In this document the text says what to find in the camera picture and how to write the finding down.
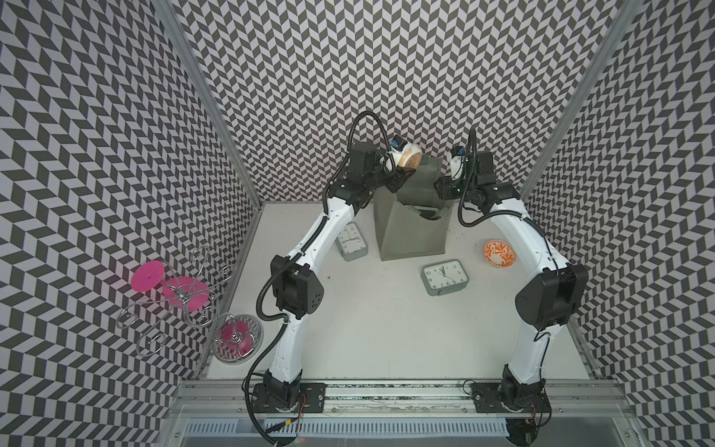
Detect grey square analog clock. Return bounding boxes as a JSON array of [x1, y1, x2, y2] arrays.
[[335, 223, 369, 262]]

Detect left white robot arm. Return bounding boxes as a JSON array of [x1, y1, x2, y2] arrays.
[[256, 136, 423, 406]]

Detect green rectangular analog clock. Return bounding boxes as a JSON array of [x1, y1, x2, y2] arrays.
[[420, 259, 469, 296]]

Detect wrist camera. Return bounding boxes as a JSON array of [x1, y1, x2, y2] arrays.
[[390, 135, 408, 153], [449, 146, 467, 183]]

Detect aluminium front rail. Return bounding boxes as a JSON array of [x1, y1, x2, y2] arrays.
[[169, 379, 635, 418]]

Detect pink wire cup stand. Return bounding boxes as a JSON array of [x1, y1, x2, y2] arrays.
[[115, 246, 234, 359]]

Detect orange patterned bowl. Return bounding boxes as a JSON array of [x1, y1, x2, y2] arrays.
[[482, 240, 517, 268]]

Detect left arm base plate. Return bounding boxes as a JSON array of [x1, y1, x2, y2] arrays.
[[249, 382, 327, 413]]

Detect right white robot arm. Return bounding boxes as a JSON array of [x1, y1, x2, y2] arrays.
[[434, 146, 588, 407]]

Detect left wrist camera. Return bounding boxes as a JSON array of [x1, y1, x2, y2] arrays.
[[390, 135, 408, 153]]

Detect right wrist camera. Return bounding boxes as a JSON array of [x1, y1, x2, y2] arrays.
[[449, 146, 467, 183]]

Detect orange oval cartoon clock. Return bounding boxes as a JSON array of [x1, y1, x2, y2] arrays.
[[385, 143, 423, 172]]

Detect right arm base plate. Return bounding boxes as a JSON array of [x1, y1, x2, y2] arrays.
[[468, 381, 552, 415]]

